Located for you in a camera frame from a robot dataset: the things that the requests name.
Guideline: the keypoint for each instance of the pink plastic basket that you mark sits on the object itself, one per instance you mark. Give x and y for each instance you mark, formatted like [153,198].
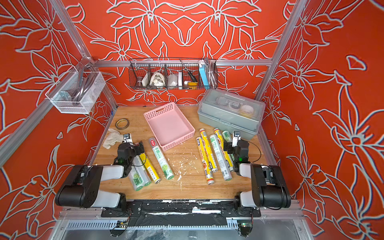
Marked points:
[169,126]

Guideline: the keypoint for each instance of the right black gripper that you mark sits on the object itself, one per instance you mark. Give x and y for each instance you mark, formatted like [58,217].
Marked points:
[230,147]

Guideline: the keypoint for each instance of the blue box in wire basket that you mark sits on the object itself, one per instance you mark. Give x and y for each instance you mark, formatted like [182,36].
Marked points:
[203,74]

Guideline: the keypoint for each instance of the clear plastic wall bin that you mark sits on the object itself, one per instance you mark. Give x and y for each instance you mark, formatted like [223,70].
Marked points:
[77,92]

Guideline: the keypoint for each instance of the grey plastic toolbox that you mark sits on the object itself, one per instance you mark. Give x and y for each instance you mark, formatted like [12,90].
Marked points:
[230,112]

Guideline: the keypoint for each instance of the crumpled white cloth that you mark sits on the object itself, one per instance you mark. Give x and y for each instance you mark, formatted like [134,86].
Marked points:
[113,138]

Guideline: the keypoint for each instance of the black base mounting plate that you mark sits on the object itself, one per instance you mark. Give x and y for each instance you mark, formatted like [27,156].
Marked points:
[222,208]

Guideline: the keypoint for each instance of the yellow wrap roll long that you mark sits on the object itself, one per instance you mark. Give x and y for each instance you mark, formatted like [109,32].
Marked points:
[205,161]

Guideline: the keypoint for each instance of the white green 300 wrap roll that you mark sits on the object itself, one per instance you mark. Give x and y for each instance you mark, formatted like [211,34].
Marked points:
[135,179]

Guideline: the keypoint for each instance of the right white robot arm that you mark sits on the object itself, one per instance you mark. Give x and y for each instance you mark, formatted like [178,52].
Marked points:
[269,188]

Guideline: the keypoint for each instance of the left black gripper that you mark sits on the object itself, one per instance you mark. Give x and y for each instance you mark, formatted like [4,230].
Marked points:
[136,149]

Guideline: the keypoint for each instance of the tape roll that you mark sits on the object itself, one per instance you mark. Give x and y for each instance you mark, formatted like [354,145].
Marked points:
[122,124]

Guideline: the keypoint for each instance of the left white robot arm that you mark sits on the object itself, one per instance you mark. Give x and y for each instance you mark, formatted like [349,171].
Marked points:
[81,188]

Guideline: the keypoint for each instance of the black wire wall basket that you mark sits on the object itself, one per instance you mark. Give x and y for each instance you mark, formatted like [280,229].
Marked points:
[160,74]

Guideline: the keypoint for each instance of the black screwdriver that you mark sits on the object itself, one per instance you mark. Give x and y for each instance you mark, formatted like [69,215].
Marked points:
[193,78]

